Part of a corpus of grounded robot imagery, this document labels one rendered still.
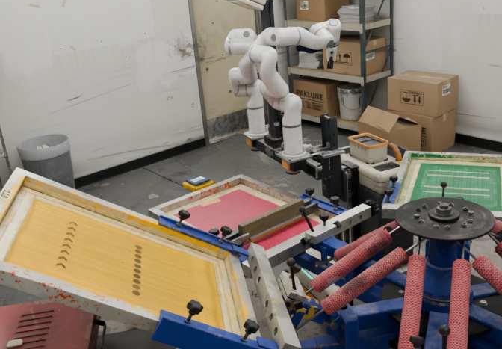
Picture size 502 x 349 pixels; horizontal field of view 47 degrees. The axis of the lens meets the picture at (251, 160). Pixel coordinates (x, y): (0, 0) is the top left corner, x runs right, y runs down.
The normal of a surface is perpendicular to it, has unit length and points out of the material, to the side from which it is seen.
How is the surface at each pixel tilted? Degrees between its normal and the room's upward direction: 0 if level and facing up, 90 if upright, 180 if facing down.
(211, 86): 90
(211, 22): 90
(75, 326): 0
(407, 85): 88
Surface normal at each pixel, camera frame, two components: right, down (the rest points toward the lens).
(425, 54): -0.77, 0.29
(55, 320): -0.09, -0.93
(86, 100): 0.62, 0.22
